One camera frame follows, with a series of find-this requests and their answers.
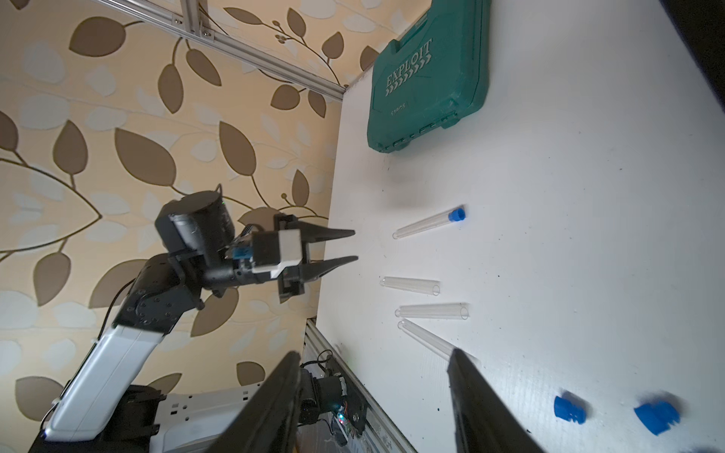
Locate aluminium frame post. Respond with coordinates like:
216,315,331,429
99,0,346,101

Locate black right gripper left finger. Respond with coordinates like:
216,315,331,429
208,351,301,453

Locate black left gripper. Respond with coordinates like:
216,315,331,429
274,213,359,303

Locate clear test tube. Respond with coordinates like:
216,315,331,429
398,318,456,360
392,209,453,240
395,303,470,321
381,277,441,296

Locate blue stopper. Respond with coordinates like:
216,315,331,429
634,400,681,436
447,207,466,223
553,396,587,425

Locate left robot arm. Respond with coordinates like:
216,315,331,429
31,189,349,452

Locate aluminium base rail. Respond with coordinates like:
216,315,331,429
296,319,415,453

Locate green plastic tool case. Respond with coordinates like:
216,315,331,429
366,0,492,153

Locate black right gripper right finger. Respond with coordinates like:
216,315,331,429
447,348,542,452

